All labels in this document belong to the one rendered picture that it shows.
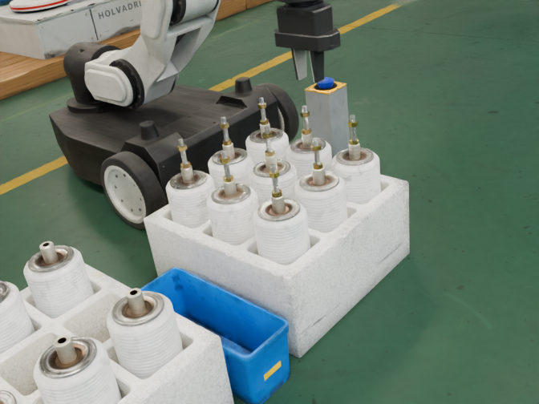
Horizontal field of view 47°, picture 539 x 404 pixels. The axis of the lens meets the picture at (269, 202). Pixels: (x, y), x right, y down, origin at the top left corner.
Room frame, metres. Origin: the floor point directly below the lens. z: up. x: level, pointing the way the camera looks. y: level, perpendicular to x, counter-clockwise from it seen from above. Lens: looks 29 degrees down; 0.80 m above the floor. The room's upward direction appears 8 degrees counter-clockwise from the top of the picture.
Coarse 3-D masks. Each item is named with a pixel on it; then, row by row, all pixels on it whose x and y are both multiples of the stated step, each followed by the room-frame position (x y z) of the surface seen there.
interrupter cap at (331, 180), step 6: (306, 174) 1.06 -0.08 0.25; (312, 174) 1.06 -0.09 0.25; (330, 174) 1.05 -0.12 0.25; (300, 180) 1.04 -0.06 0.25; (306, 180) 1.04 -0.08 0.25; (312, 180) 1.04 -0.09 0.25; (330, 180) 1.02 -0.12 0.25; (336, 180) 1.02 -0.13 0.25; (300, 186) 1.02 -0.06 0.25; (306, 186) 1.01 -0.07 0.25; (312, 186) 1.01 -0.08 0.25; (318, 186) 1.01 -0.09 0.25; (324, 186) 1.00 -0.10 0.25; (330, 186) 1.00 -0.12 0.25
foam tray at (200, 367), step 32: (96, 288) 0.91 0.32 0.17; (128, 288) 0.87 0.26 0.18; (32, 320) 0.83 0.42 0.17; (64, 320) 0.81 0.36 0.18; (96, 320) 0.85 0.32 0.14; (32, 352) 0.76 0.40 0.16; (192, 352) 0.69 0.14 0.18; (0, 384) 0.68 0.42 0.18; (32, 384) 0.75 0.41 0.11; (128, 384) 0.65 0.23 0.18; (160, 384) 0.64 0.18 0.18; (192, 384) 0.67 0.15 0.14; (224, 384) 0.71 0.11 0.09
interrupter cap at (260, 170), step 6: (264, 162) 1.14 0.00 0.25; (282, 162) 1.13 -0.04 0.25; (288, 162) 1.12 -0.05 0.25; (258, 168) 1.11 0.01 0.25; (264, 168) 1.12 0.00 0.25; (282, 168) 1.10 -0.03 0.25; (288, 168) 1.09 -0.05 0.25; (258, 174) 1.09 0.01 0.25; (264, 174) 1.09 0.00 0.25; (282, 174) 1.08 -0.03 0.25
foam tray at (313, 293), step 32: (384, 192) 1.08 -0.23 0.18; (160, 224) 1.08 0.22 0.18; (352, 224) 0.98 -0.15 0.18; (384, 224) 1.04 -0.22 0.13; (160, 256) 1.09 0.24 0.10; (192, 256) 1.01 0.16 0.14; (224, 256) 0.95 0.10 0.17; (256, 256) 0.92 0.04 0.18; (320, 256) 0.90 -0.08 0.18; (352, 256) 0.96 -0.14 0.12; (384, 256) 1.04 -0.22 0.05; (224, 288) 0.96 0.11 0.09; (256, 288) 0.90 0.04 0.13; (288, 288) 0.84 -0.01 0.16; (320, 288) 0.89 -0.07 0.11; (352, 288) 0.96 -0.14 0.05; (288, 320) 0.85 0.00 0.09; (320, 320) 0.88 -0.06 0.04
